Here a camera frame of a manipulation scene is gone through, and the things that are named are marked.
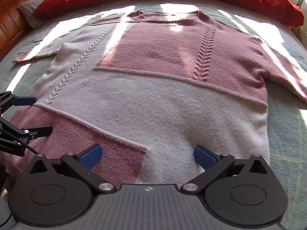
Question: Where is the green plaid bed blanket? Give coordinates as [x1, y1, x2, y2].
[1, 0, 306, 229]

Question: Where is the grey pillow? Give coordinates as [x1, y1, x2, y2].
[17, 0, 49, 29]

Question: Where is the wooden headboard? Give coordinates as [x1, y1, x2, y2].
[0, 0, 31, 59]

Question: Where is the pink and white sweater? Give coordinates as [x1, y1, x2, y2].
[8, 11, 306, 185]

